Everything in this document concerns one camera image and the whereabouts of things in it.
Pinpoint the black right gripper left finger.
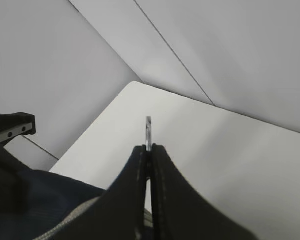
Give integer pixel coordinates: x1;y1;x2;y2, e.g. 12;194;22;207
42;146;148;240

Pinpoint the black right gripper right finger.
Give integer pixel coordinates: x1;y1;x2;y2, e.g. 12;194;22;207
150;144;257;240

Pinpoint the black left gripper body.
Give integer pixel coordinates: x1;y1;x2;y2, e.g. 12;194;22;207
0;112;36;147

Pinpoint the navy and white lunch bag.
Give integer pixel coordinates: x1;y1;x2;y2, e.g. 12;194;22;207
0;146;154;240

